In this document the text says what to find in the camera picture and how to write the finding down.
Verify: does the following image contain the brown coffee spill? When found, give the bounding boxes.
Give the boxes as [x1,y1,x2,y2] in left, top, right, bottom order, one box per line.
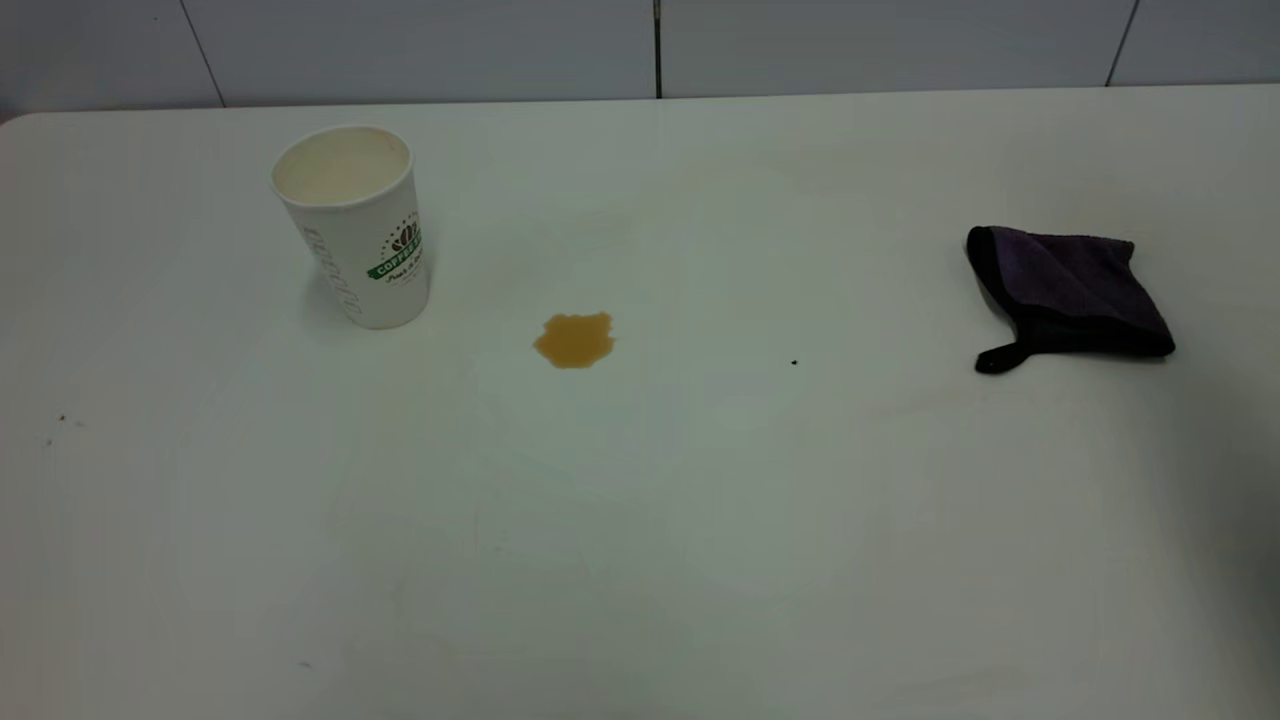
[534,313,616,370]

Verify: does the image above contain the white paper coffee cup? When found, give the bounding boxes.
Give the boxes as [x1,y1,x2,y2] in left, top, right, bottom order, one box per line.
[270,124,432,330]

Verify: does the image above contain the dark purple cleaning cloth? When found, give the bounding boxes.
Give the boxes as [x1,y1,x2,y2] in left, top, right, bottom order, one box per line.
[965,226,1177,376]

